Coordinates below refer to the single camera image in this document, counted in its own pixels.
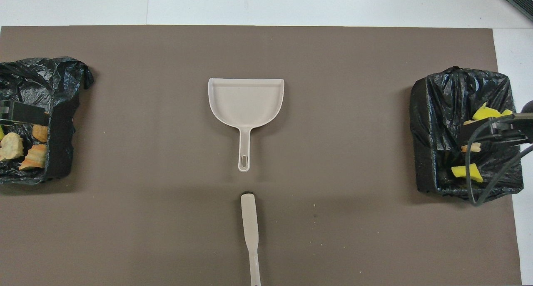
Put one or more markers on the notched yellow sponge block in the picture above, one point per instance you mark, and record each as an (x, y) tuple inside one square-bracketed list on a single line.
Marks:
[(485, 112)]

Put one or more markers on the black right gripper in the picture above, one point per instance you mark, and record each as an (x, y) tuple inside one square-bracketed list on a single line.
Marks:
[(514, 130)]

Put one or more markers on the black bag-covered bin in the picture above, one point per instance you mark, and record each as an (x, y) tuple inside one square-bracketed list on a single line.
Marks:
[(41, 82)]

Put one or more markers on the beige plastic dustpan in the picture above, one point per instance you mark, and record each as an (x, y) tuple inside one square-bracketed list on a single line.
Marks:
[(245, 103)]

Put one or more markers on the brown table mat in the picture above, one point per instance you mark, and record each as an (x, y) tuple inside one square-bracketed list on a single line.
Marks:
[(291, 194)]

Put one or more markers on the open black bag-lined bin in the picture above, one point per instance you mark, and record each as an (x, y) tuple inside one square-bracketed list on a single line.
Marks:
[(437, 111)]

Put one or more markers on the curved yellow sponge piece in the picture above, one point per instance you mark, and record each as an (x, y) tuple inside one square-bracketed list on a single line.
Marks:
[(460, 170)]

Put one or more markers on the pale bread chunk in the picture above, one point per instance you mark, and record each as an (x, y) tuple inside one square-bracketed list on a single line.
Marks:
[(11, 147)]

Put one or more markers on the brown crusty bread roll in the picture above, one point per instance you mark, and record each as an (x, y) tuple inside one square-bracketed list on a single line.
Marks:
[(41, 133)]

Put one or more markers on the beige hand brush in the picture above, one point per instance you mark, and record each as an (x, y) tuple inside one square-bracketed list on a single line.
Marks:
[(249, 219)]

